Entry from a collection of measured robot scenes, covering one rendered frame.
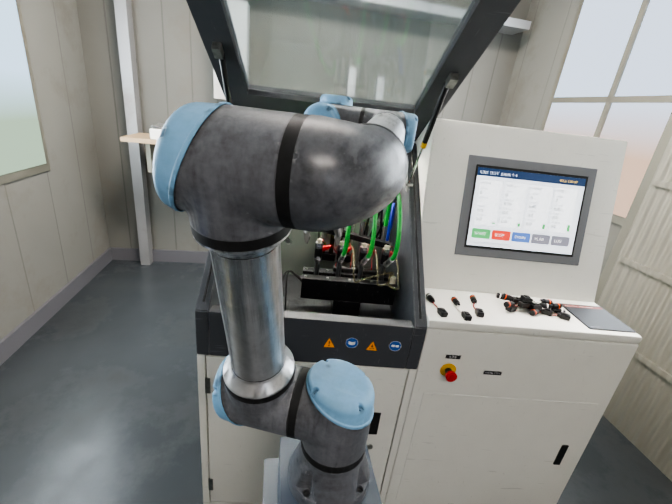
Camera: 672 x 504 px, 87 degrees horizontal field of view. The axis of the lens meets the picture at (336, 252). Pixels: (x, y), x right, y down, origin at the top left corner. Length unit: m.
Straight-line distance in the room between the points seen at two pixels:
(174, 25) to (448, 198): 2.70
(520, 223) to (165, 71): 2.89
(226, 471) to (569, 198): 1.58
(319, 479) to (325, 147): 0.55
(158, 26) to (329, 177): 3.22
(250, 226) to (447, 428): 1.20
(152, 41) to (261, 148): 3.18
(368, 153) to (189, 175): 0.17
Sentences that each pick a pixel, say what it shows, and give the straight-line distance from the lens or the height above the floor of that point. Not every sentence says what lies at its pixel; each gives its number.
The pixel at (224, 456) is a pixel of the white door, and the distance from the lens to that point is 1.51.
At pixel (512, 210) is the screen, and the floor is 1.28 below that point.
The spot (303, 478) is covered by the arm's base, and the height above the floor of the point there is 0.95.
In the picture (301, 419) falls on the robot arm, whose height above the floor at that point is 1.08.
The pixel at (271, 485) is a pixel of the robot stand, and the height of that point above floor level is 0.80.
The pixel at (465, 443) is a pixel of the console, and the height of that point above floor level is 0.48.
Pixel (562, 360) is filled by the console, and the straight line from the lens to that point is 1.41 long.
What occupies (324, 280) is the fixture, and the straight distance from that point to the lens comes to 1.25.
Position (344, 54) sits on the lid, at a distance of 1.13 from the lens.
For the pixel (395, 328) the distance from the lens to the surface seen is 1.12.
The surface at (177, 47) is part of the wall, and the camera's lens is 3.45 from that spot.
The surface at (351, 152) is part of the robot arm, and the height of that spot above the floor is 1.50.
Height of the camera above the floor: 1.54
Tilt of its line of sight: 22 degrees down
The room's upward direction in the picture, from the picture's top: 7 degrees clockwise
